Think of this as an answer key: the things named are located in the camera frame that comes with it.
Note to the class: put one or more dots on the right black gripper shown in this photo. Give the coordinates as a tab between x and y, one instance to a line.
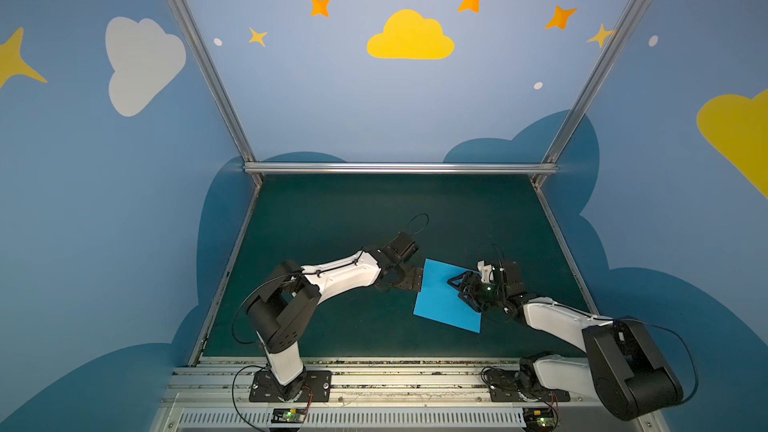
477	291

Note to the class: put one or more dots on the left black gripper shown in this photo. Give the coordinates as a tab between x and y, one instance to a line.
410	276

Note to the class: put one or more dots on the blue square paper sheet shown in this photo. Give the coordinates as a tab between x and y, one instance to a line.
439	302

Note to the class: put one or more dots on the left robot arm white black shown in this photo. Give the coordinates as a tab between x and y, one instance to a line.
281	308

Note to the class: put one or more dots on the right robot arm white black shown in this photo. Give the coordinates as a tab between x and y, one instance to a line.
622	365

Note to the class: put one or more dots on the right green circuit board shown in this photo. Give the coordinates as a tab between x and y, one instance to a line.
537	419

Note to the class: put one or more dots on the green circuit board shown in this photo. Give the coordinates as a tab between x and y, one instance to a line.
281	416
537	419

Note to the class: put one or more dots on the left green circuit board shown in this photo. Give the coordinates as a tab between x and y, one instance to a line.
281	416

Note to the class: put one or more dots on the back horizontal aluminium bar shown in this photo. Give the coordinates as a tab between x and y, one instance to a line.
399	168

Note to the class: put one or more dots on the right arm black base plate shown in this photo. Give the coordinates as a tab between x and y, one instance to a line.
519	386

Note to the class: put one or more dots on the right slanted aluminium post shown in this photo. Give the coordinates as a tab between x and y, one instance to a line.
625	26

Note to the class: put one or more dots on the slanted aluminium post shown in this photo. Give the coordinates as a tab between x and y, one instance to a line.
204	60
625	26

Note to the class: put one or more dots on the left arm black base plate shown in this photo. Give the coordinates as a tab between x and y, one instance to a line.
309	385

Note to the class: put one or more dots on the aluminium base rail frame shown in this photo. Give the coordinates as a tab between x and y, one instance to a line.
374	394

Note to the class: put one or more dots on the left slanted aluminium post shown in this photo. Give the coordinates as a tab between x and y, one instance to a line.
204	60

